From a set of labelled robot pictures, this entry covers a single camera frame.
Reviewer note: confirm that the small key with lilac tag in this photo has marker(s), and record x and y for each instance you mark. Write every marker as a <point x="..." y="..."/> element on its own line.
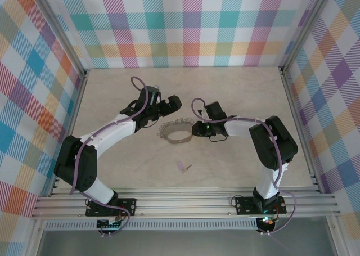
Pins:
<point x="180" y="167"/>

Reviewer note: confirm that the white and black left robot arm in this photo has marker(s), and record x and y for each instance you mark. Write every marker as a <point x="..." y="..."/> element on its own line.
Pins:
<point x="112" y="132"/>

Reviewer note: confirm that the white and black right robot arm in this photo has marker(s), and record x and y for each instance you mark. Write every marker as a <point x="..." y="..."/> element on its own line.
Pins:
<point x="239" y="126"/>

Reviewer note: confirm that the grey metal shelf panel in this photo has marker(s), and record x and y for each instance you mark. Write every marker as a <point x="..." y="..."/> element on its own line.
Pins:
<point x="182" y="243"/>

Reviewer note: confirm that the aluminium front rail frame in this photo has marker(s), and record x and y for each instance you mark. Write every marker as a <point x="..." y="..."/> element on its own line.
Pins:
<point x="182" y="205"/>

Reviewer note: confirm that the aluminium side rail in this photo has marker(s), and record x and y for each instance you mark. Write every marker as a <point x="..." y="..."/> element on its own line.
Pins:
<point x="300" y="126"/>
<point x="71" y="126"/>

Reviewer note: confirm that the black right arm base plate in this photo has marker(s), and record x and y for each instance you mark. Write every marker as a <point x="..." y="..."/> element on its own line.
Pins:
<point x="244" y="204"/>

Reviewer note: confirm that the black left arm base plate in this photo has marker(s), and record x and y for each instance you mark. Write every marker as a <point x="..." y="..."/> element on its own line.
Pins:
<point x="128" y="205"/>

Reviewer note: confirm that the aluminium corner post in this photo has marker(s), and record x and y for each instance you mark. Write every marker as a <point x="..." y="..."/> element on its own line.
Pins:
<point x="306" y="28"/>
<point x="62" y="33"/>

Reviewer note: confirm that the aluminium frame leg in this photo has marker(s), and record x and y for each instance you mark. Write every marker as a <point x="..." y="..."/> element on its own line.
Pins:
<point x="336" y="239"/>
<point x="35" y="239"/>

